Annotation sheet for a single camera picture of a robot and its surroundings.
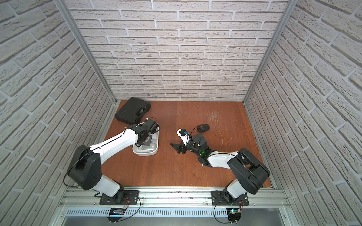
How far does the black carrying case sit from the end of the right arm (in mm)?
451

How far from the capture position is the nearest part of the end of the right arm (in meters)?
0.67

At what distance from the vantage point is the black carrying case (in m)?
1.05
